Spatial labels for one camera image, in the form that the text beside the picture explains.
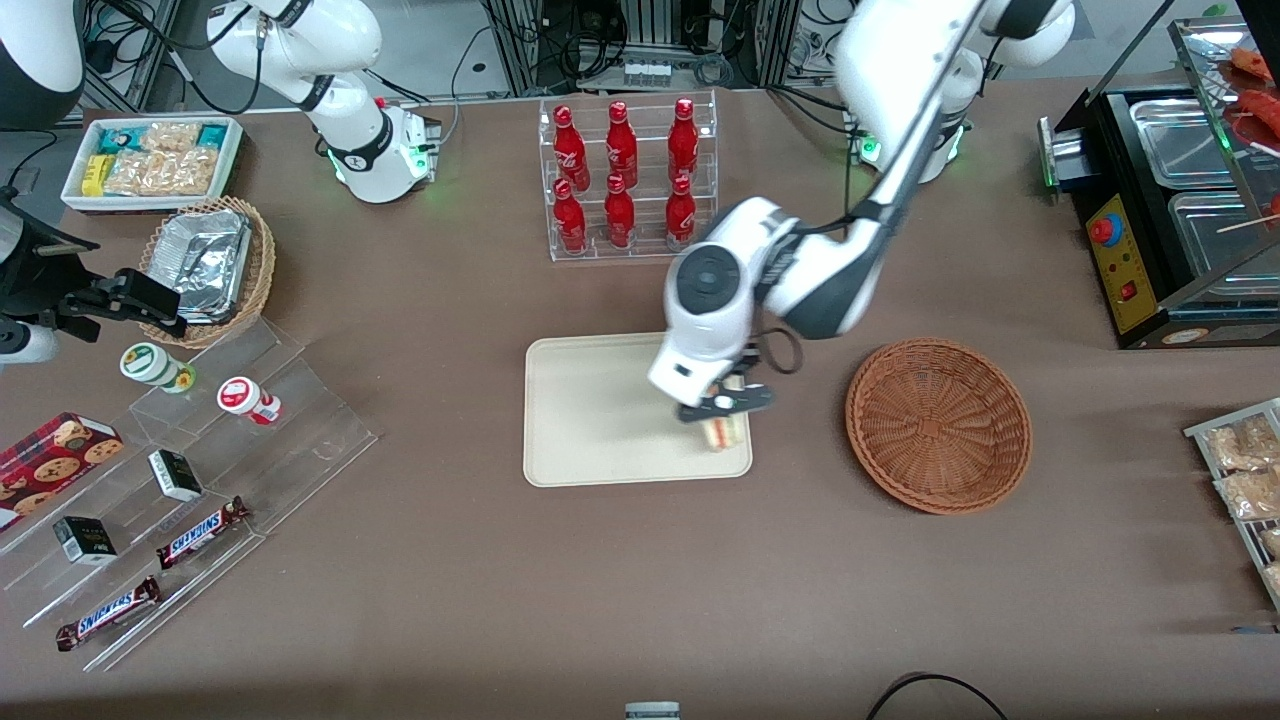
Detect clear acrylic stepped riser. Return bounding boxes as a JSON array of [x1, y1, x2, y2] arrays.
[[128, 318, 379, 546], [0, 400, 266, 673]]

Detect red lid yogurt cup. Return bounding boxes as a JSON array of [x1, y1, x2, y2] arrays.
[[217, 376, 284, 426]]

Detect white plastic snack bin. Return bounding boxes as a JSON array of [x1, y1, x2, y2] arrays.
[[62, 117, 244, 214]]

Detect steel food pan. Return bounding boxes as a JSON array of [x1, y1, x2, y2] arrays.
[[1130, 98, 1241, 191], [1168, 190, 1280, 301]]

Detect cream plastic tray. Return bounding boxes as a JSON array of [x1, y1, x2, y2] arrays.
[[523, 333, 753, 489]]

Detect red tartan cookie box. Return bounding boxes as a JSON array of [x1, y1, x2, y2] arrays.
[[0, 412, 126, 531]]

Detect black food warmer yellow panel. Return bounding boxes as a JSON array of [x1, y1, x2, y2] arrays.
[[1038, 15, 1280, 351]]

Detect green lid yogurt cup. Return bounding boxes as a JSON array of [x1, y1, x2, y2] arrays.
[[120, 342, 197, 394]]

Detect clear acrylic bottle rack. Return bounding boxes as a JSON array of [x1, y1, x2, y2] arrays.
[[538, 90, 719, 263]]

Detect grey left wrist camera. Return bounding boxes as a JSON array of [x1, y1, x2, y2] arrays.
[[648, 335, 746, 409]]

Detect clear bag of crackers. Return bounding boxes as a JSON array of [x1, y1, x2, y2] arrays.
[[140, 122, 201, 156], [105, 148, 219, 197]]

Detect light wicker basket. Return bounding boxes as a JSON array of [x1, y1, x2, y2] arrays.
[[138, 196, 277, 350]]

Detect red cola bottle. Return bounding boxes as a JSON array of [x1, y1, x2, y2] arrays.
[[604, 100, 639, 189], [665, 175, 697, 246], [603, 174, 637, 249], [552, 105, 591, 193], [552, 178, 589, 254], [667, 97, 700, 184]]

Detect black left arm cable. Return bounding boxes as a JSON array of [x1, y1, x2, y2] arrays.
[[748, 0, 1001, 379]]

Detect brown round wicker basket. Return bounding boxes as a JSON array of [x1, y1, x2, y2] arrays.
[[845, 338, 1033, 516]]

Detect triangle sandwich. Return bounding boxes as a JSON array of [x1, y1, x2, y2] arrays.
[[700, 375, 750, 453]]

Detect glass warmer cover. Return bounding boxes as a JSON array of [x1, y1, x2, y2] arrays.
[[1168, 15, 1280, 311]]

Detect aluminium equipment frame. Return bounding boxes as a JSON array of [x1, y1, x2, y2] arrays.
[[480, 0, 831, 96]]

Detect red grilled sausage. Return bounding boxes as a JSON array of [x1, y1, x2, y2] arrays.
[[1225, 45, 1276, 86], [1235, 88, 1280, 151]]

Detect silver foil container stack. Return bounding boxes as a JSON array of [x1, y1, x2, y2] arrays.
[[150, 208, 251, 324]]

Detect black floor cable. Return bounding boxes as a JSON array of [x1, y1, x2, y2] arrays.
[[865, 672, 1011, 720]]

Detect Snickers chocolate bar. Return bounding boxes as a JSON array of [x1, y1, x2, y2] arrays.
[[55, 576, 163, 653], [156, 496, 251, 571]]

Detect small black carton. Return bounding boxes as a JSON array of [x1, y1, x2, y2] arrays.
[[148, 449, 204, 503], [52, 516, 118, 567]]

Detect tray of packaged snacks right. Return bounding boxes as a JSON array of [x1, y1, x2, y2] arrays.
[[1185, 398, 1280, 613]]

